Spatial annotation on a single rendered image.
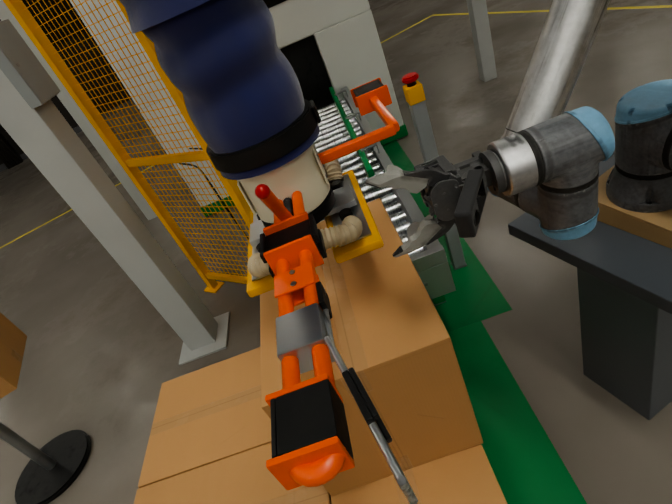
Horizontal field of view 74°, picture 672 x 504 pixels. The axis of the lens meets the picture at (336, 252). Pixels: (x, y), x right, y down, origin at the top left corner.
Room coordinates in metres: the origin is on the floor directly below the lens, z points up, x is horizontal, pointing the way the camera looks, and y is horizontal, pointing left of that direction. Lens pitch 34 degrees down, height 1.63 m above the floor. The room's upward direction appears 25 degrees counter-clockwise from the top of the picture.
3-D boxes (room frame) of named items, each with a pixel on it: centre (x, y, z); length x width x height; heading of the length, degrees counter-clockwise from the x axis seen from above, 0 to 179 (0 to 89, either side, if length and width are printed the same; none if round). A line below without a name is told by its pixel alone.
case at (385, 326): (0.90, 0.04, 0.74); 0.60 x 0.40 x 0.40; 174
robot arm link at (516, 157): (0.59, -0.30, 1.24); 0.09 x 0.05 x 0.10; 174
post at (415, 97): (1.80, -0.57, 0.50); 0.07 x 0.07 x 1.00; 83
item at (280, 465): (0.30, 0.10, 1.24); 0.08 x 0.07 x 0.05; 174
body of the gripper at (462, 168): (0.61, -0.22, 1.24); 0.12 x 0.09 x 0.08; 84
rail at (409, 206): (2.41, -0.47, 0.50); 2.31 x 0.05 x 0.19; 173
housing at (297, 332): (0.43, 0.08, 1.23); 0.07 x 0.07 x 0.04; 84
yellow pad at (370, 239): (0.89, -0.06, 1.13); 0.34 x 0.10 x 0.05; 174
